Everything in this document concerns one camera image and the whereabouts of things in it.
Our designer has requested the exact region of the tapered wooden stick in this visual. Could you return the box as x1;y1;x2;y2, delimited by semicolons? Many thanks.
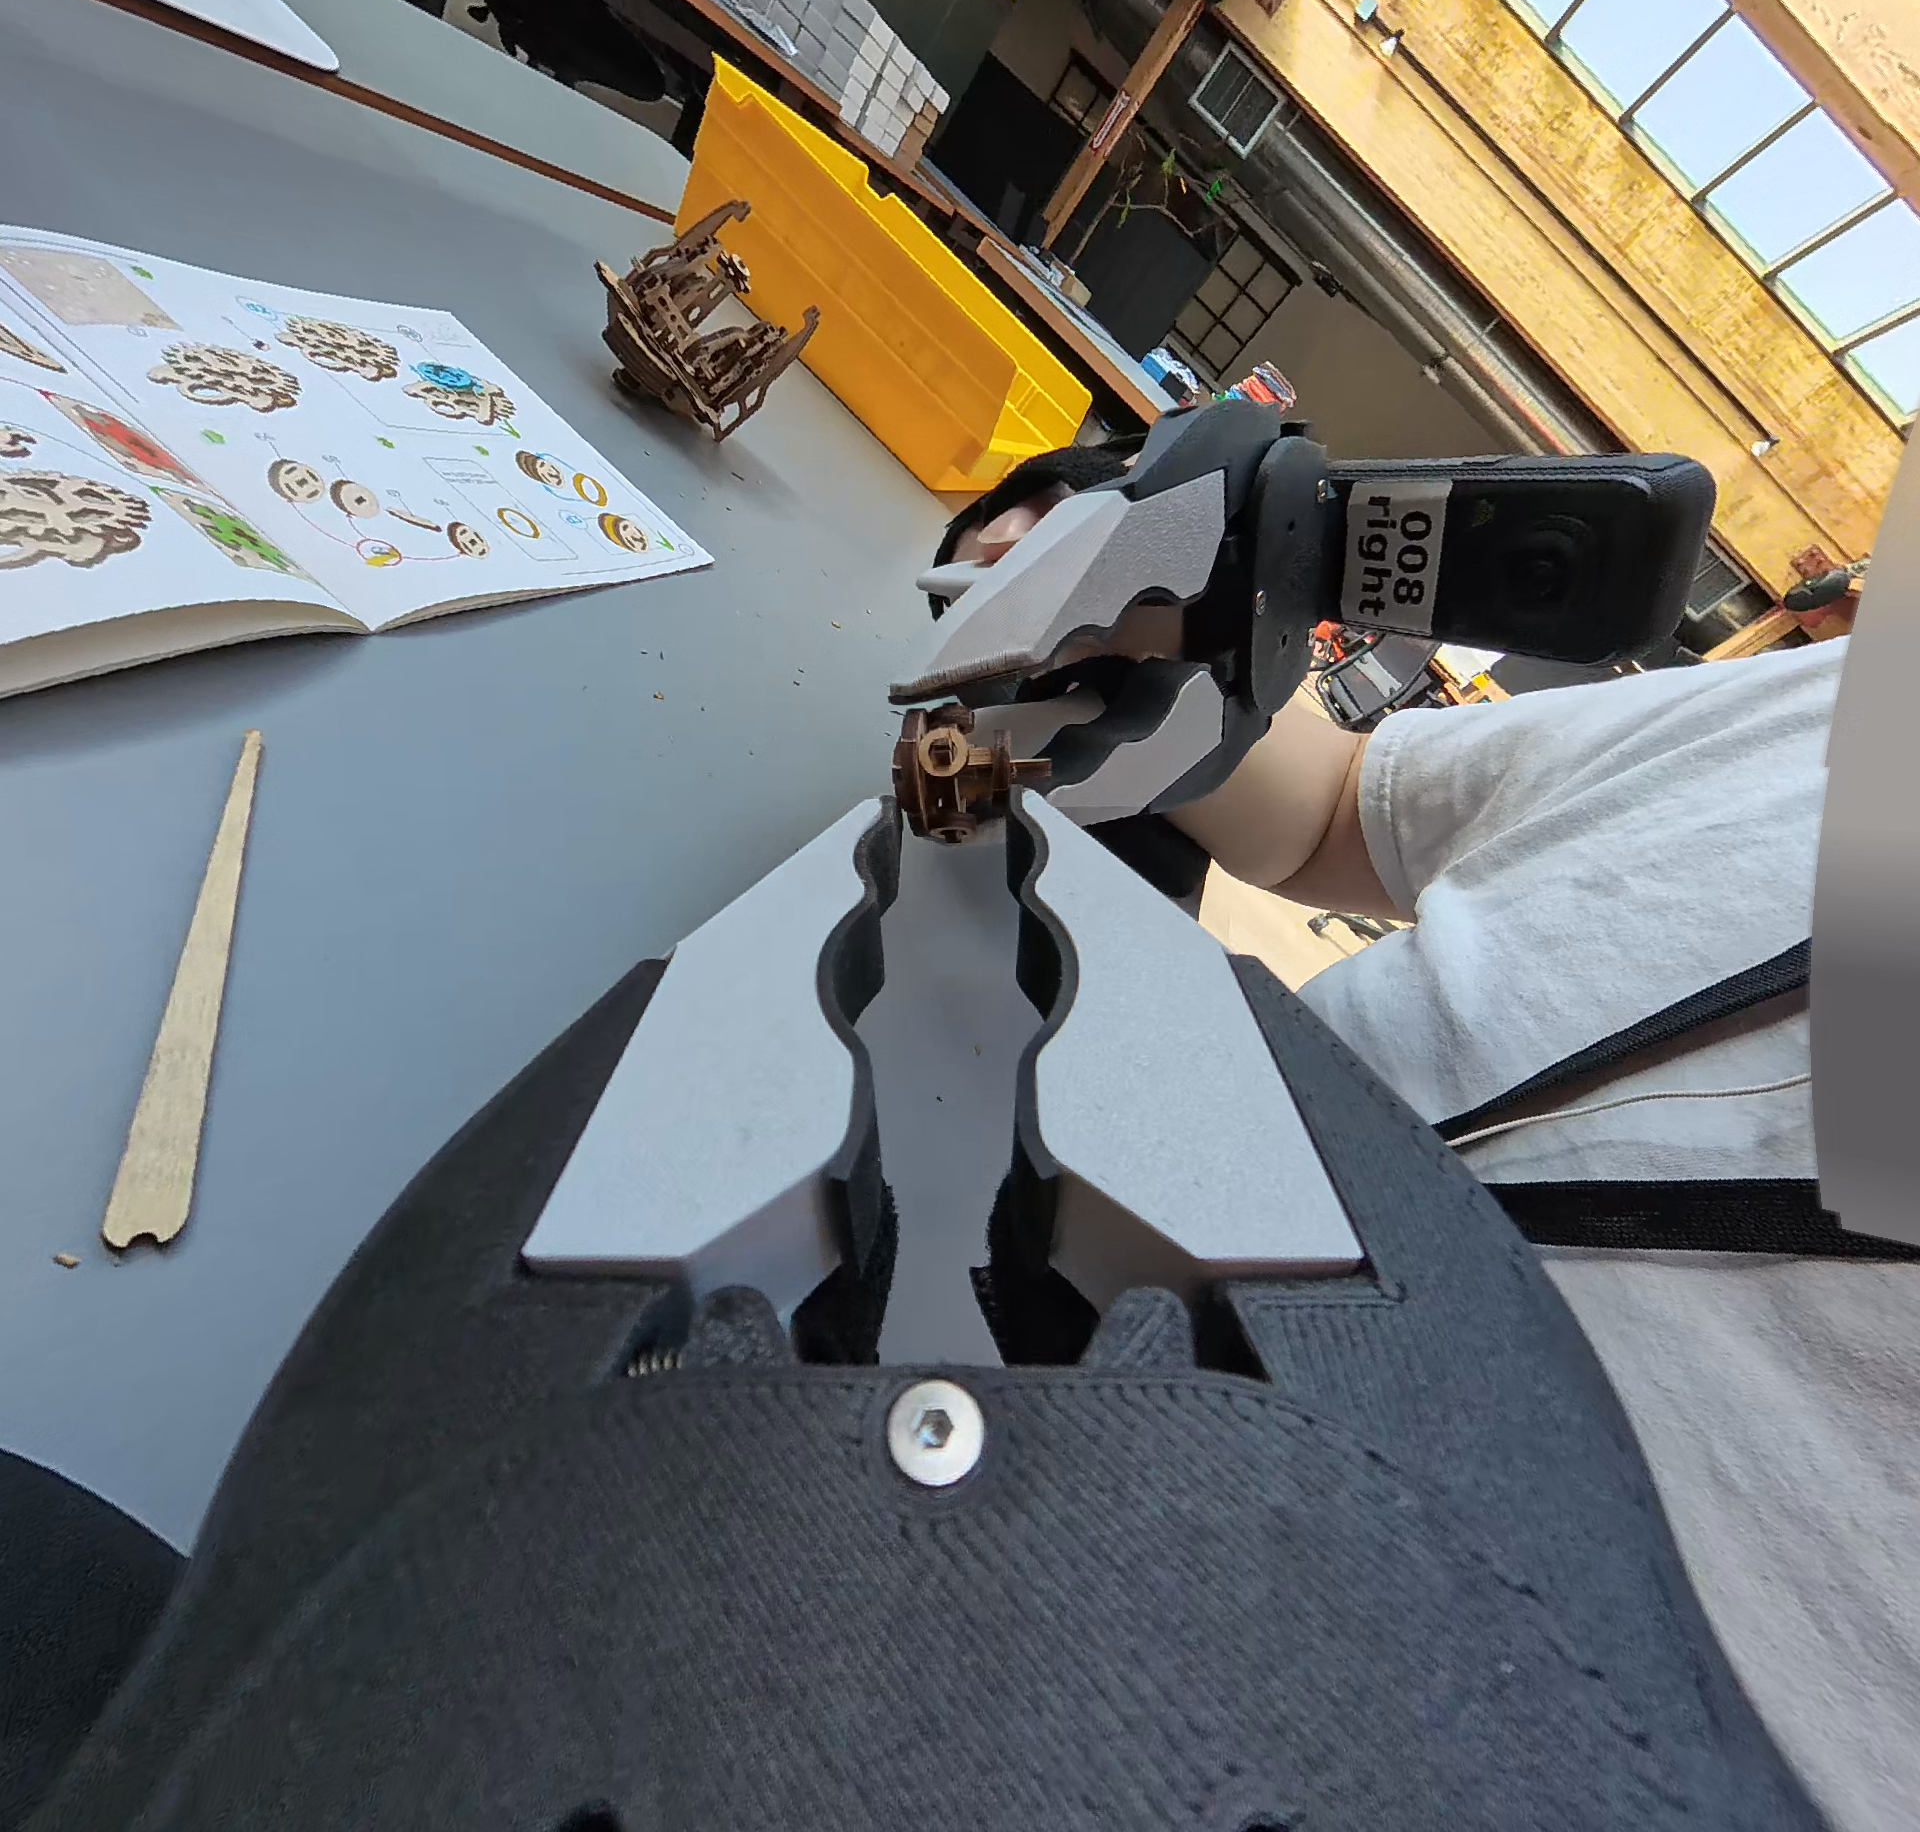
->
100;728;265;1253

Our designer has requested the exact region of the person's right forearm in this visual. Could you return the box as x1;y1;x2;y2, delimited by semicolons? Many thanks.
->
1161;722;1424;926

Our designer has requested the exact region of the wooden model frame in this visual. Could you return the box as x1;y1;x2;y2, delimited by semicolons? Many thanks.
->
596;200;823;441

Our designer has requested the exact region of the black lanyard strap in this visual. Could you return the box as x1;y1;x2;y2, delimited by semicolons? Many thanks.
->
1431;938;1920;1261

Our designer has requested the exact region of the grey desk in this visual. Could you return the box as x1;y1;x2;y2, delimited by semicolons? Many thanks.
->
0;0;1202;1550

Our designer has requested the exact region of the stack of small grey boxes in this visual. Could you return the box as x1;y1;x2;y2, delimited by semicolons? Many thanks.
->
741;0;951;155

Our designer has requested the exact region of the instruction booklet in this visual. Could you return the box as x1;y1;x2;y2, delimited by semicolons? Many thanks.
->
0;226;716;702

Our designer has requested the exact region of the small wooden hub assembly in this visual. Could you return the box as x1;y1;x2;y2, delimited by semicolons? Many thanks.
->
892;707;1055;847

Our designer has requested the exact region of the person's white t-shirt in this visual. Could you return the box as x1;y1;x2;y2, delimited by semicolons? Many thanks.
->
1297;638;1920;1832

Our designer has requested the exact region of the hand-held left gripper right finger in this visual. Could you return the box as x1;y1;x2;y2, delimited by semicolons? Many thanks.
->
990;792;1368;1307

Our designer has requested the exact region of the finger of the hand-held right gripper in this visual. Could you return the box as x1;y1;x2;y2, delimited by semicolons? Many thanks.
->
886;487;1246;709
966;660;1248;825

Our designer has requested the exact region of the yellow plastic bin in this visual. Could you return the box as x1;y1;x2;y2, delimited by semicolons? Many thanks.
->
674;55;1094;495

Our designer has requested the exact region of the metal duct pipe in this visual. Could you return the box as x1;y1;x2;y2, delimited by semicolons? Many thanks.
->
1200;108;1643;461

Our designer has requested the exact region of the skylight window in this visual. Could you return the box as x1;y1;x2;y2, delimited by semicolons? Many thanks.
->
1424;0;1920;417

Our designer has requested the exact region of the thin white cable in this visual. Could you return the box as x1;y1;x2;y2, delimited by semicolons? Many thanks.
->
1447;1070;1820;1151

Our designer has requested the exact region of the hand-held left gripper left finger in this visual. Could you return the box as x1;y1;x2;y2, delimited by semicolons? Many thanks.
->
519;798;907;1368

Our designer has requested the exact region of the wooden workbench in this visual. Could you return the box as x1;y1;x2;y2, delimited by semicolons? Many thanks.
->
576;0;1187;417

